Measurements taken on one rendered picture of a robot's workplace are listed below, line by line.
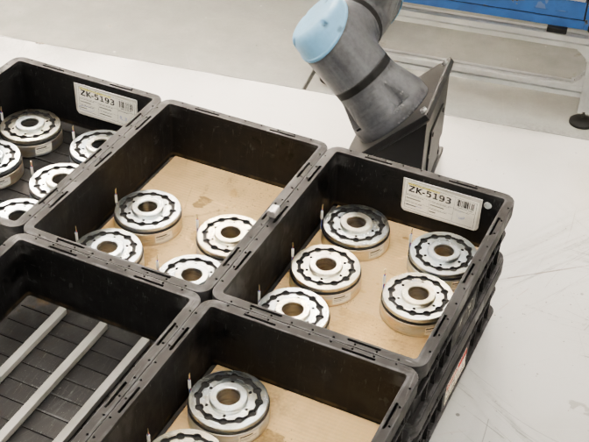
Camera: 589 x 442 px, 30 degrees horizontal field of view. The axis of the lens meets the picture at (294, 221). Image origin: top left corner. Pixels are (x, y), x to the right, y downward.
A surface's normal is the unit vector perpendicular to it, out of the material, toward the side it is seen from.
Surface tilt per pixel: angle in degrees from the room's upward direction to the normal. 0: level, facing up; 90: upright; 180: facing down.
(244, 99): 0
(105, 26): 0
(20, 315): 0
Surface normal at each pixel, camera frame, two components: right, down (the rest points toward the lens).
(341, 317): 0.03, -0.79
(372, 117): -0.44, 0.31
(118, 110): -0.43, 0.54
